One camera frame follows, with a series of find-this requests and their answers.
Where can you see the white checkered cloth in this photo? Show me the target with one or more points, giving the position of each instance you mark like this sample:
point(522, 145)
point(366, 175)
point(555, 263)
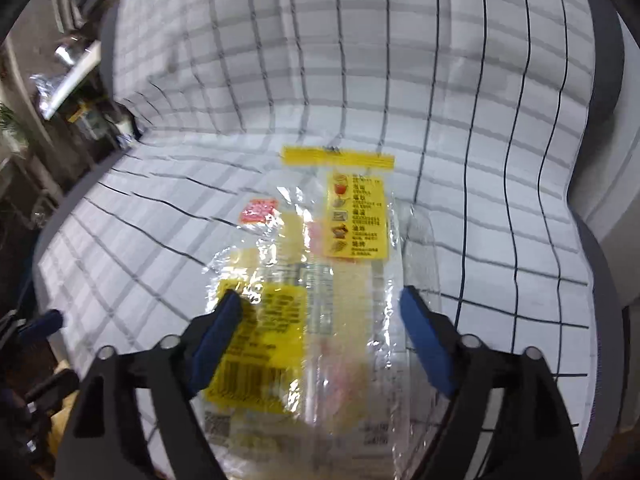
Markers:
point(450, 135)

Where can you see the person's left forearm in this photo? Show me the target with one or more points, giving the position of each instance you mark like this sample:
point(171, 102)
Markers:
point(62, 425)

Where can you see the white ledge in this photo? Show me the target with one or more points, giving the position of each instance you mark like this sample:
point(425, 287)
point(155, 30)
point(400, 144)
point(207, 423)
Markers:
point(75, 77)

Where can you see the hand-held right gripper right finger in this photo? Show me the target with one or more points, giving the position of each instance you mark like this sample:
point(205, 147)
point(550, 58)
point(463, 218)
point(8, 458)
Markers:
point(425, 335)

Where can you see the crumpled foil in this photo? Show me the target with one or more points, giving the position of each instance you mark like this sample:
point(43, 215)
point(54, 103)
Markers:
point(45, 91)

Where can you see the clear yellow label plastic wrapper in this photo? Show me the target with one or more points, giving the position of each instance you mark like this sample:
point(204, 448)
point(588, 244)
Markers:
point(340, 310)

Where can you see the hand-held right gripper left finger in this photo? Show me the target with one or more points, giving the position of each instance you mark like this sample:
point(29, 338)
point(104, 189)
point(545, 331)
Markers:
point(220, 335)

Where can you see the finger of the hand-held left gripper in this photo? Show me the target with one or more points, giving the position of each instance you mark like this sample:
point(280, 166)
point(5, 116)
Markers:
point(45, 322)
point(52, 387)

